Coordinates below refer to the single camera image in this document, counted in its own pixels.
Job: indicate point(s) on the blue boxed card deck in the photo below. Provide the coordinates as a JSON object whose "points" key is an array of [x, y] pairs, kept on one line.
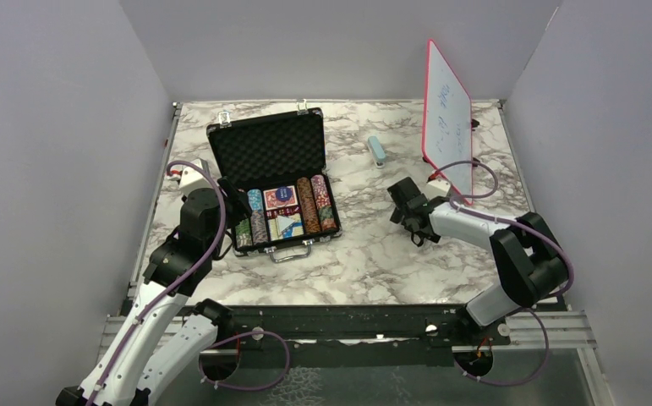
{"points": [[296, 231]]}

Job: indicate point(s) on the green chip row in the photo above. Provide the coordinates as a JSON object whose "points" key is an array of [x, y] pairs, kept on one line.
{"points": [[243, 234]]}

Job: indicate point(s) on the light blue eraser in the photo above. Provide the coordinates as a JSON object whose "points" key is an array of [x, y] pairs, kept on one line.
{"points": [[377, 151]]}

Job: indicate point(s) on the pink framed whiteboard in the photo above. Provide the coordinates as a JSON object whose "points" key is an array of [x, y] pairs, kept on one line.
{"points": [[447, 132]]}

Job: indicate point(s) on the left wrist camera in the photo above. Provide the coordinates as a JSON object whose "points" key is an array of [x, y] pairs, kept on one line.
{"points": [[188, 179]]}

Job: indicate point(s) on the purple red chip row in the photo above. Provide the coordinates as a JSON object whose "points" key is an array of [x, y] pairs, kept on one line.
{"points": [[323, 203]]}

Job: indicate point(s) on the aluminium rail frame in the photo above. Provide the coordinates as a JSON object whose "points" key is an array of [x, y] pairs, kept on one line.
{"points": [[341, 355]]}

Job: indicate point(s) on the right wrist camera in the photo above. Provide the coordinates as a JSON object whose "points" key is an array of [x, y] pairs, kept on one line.
{"points": [[438, 187]]}

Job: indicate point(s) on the red playing card deck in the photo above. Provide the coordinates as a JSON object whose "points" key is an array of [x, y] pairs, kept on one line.
{"points": [[270, 201]]}

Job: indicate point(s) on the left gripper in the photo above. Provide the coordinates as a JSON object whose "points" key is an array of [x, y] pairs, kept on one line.
{"points": [[235, 200]]}

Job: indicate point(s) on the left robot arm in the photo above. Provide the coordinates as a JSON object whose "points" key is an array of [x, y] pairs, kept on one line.
{"points": [[152, 280]]}

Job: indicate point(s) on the black poker case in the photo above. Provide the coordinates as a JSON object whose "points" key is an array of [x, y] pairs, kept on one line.
{"points": [[271, 151]]}

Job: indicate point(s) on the red dice in case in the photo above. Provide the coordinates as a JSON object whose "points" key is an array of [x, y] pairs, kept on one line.
{"points": [[283, 211]]}

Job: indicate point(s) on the blue small blind button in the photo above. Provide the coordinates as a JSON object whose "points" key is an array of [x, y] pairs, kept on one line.
{"points": [[285, 194]]}

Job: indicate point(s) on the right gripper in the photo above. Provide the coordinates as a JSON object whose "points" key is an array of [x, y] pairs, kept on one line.
{"points": [[398, 216]]}

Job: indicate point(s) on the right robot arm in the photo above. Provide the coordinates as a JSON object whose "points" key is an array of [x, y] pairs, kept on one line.
{"points": [[530, 264]]}

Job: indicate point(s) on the orange chip row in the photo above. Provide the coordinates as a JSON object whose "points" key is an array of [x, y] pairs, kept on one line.
{"points": [[308, 206]]}

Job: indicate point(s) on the clear triangle card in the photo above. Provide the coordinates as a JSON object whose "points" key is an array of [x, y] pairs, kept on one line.
{"points": [[284, 225]]}

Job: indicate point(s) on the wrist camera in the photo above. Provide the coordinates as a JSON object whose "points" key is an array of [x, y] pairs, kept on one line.
{"points": [[438, 187], [188, 179]]}

